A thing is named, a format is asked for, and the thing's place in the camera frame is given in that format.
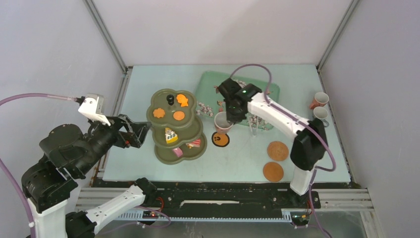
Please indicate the far round cork coaster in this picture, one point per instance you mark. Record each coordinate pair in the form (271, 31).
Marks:
(277, 151)

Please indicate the yellow toy cake slice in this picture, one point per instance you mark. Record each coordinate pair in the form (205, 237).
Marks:
(170, 136)

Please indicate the middle white cup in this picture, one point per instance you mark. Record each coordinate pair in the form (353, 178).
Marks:
(321, 113)

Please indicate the green floral serving tray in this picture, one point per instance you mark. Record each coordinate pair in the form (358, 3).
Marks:
(210, 101)

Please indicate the orange-handled cup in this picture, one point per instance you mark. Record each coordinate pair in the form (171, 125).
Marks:
(221, 124)

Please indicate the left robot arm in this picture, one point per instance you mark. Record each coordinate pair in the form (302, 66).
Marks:
(68, 155)

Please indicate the far orange cup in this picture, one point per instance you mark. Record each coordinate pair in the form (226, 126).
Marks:
(320, 99)

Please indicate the metal serving tongs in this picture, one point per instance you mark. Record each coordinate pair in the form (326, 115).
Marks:
(253, 121)

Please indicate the pink toy cake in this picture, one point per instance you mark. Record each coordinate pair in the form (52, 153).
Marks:
(178, 152)

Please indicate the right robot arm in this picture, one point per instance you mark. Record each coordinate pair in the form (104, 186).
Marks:
(308, 135)

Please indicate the red striped toy cake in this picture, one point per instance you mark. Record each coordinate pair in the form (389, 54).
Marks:
(194, 144)

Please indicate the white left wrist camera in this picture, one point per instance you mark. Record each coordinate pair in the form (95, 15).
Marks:
(92, 108)

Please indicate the round cork coaster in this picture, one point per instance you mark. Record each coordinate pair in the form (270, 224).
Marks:
(277, 151)
(273, 172)

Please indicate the yellow smiley face coaster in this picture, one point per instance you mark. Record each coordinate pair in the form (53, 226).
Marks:
(220, 140)

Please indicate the near round cork coaster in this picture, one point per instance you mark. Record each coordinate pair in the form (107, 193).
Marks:
(273, 172)

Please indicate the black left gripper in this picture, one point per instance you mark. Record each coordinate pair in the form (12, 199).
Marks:
(135, 135)

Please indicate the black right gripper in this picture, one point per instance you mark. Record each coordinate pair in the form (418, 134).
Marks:
(234, 119)

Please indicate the orange toy fish pastry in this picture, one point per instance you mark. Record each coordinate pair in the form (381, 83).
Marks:
(182, 100)

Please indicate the green three-tier serving stand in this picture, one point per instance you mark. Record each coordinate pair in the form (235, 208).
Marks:
(188, 129)

